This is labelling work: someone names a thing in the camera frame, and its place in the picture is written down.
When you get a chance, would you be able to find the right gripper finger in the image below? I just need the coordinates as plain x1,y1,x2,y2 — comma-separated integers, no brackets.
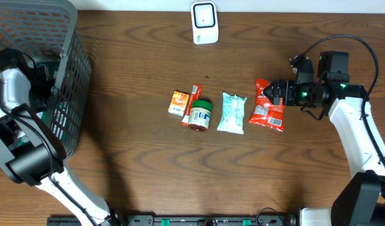
263,91,282,105
263,81,276,93

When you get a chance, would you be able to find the red snack bag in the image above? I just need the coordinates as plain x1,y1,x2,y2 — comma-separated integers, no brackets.
249,78,285,132

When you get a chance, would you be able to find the pale green tissue pack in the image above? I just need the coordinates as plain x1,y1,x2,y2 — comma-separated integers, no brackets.
217,92,247,134

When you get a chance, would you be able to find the small red stick packet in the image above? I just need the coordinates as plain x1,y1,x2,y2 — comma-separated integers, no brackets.
181,84,203,126

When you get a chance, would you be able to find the green lid seasoning jar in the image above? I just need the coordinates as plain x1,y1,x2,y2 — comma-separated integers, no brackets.
187,100,212,132

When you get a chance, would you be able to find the small orange carton box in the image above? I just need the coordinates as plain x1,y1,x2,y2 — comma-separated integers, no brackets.
168,91,190,117

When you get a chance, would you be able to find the green white packet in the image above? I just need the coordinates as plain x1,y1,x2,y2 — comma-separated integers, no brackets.
36,61,60,80

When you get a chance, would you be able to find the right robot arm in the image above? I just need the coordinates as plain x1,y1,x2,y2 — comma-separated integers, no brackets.
263,51,385,225

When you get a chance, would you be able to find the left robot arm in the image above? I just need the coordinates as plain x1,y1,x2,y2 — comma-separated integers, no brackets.
0,48,128,225

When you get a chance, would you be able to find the white barcode scanner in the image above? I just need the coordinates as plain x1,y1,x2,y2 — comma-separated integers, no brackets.
190,1,219,45

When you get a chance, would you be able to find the grey plastic mesh basket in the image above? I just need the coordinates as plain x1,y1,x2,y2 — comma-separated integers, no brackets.
0,0,92,157

